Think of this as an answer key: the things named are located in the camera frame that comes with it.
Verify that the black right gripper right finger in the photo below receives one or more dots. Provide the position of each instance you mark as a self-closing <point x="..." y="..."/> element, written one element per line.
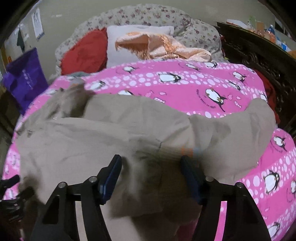
<point x="194" y="178"/>

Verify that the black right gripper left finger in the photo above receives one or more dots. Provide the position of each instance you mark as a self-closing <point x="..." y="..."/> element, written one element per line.
<point x="108" y="177"/>

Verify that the beige large garment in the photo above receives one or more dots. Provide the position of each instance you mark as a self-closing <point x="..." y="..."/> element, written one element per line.
<point x="75" y="134"/>

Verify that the pink penguin print blanket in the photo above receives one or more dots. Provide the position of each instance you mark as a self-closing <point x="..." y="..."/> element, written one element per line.
<point x="215" y="90"/>

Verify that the red cloth by headboard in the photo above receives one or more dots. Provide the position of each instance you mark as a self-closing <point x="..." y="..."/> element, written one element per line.
<point x="270" y="93"/>

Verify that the red pillow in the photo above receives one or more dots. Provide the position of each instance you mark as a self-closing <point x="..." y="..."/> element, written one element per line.
<point x="88" y="55"/>

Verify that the purple bag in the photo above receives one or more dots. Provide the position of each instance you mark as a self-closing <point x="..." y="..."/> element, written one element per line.
<point x="25" y="80"/>

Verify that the dark wooden headboard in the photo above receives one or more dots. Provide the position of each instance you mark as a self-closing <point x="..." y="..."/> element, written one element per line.
<point x="277" y="66"/>

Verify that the peach fringed cloth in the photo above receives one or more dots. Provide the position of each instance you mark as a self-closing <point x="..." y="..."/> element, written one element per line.
<point x="148" y="46"/>

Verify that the floral quilt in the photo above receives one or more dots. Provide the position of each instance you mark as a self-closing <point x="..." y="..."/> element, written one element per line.
<point x="188" y="31"/>

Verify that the white wall paper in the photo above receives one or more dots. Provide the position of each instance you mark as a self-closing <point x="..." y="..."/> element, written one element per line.
<point x="37" y="24"/>

